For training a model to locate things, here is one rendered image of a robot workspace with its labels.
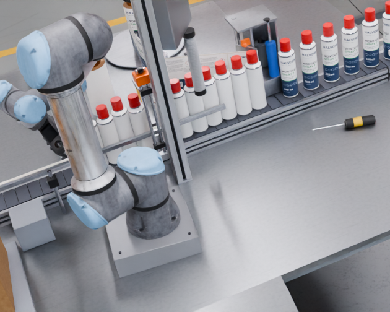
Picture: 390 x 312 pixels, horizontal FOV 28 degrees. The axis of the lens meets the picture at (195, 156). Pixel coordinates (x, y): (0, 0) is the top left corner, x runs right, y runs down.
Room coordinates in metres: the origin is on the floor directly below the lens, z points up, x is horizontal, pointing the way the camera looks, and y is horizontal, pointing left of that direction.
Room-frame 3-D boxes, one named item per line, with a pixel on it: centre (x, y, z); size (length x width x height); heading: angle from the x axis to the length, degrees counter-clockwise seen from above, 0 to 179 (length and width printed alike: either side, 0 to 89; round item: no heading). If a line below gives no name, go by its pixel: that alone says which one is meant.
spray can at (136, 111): (1.96, 0.14, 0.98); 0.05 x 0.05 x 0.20
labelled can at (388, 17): (2.17, -0.71, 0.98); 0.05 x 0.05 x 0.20
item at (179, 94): (1.99, 0.01, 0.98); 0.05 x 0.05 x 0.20
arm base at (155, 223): (1.61, 0.15, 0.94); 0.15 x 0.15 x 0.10
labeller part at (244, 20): (2.16, -0.26, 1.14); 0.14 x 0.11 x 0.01; 103
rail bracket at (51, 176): (1.82, 0.43, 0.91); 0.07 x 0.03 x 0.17; 13
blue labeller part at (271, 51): (2.12, -0.31, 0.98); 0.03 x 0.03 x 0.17
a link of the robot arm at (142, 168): (1.61, 0.15, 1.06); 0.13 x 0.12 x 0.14; 122
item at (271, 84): (2.16, -0.27, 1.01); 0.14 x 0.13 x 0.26; 103
